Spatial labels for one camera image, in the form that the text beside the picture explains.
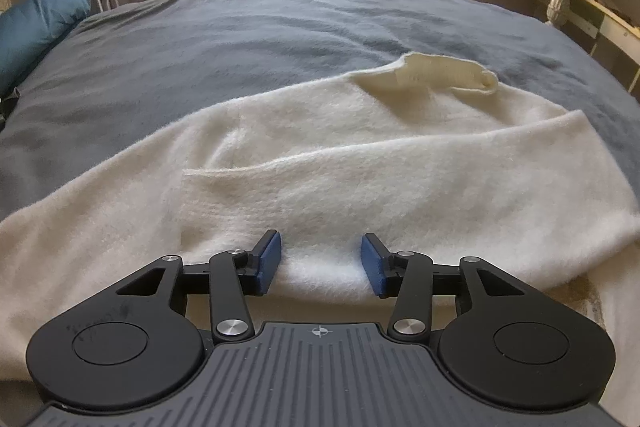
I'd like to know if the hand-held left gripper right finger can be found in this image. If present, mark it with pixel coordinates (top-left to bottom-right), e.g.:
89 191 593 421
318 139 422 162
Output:
361 233 526 343

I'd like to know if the grey bed blanket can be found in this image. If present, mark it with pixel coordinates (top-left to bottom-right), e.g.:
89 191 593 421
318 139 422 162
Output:
0 0 640 223

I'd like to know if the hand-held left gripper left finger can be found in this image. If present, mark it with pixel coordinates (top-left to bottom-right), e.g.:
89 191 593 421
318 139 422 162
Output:
116 229 282 343

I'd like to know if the cream fleece sweater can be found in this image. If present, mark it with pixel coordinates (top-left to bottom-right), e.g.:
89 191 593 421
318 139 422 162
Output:
0 52 640 427

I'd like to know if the teal pillow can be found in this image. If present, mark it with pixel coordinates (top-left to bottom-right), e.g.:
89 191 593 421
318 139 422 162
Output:
0 0 93 92

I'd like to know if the cream wooden shelf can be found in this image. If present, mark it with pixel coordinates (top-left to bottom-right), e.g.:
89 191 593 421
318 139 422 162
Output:
537 0 640 98

